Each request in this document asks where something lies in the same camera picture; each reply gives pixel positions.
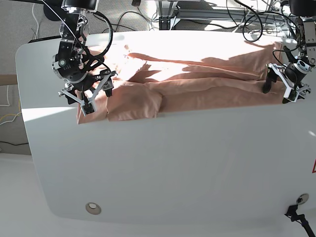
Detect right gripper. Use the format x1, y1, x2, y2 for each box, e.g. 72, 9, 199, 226
58, 70, 117, 105

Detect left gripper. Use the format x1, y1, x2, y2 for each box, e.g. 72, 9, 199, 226
262, 60, 311, 98

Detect salmon pink T-shirt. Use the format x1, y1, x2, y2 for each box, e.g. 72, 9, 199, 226
77, 41, 285, 124

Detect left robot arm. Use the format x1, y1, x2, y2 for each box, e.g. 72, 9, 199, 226
242, 0, 316, 104

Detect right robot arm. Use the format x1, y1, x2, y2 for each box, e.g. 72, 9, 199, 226
52, 0, 116, 113

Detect red warning sticker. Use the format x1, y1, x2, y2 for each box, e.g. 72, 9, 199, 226
312, 160, 316, 173

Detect left table grommet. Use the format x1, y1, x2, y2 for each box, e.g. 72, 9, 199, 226
85, 202, 102, 215

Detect table grommet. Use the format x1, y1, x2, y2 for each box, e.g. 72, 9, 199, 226
85, 202, 102, 215
296, 193, 309, 205

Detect right table grommet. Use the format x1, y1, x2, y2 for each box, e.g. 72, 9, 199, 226
296, 193, 309, 205

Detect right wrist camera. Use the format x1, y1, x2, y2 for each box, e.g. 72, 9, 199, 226
80, 101, 96, 116

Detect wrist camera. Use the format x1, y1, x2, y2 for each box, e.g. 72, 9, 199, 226
282, 90, 297, 104
80, 101, 96, 116

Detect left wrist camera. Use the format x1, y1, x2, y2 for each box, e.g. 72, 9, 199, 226
282, 90, 297, 104

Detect black floor cable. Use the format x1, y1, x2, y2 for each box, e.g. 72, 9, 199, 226
108, 2, 158, 34

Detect white cable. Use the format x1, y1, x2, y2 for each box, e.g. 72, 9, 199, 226
31, 2, 40, 40

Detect silver aluminium frame profile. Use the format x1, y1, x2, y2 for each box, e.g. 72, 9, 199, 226
155, 0, 248, 30

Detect black clamp mount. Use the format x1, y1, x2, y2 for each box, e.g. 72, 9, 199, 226
285, 205, 315, 237

